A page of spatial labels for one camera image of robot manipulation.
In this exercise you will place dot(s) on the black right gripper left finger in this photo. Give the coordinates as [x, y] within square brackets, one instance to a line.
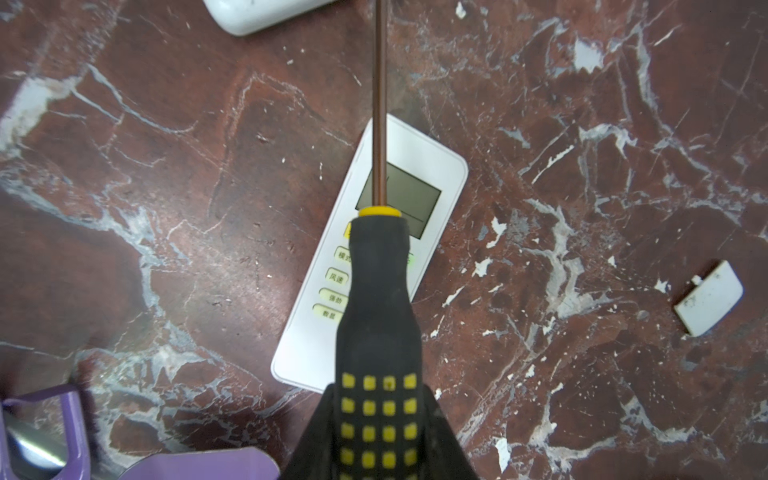
[313, 456]

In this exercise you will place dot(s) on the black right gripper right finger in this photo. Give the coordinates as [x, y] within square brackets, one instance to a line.
[443, 456]

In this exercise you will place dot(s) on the black yellow screwdriver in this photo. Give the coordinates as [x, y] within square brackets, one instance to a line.
[378, 392]

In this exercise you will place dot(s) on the white air conditioner remote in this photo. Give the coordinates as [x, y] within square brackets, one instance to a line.
[424, 182]

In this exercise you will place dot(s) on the white battery cover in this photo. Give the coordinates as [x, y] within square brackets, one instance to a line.
[711, 300]

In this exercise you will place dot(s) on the white remote with red buttons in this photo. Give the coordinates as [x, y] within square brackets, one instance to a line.
[244, 17]

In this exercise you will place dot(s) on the purple garden shovel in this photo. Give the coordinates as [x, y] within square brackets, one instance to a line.
[242, 463]

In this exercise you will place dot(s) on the purple garden fork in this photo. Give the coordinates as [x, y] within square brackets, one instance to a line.
[61, 452]

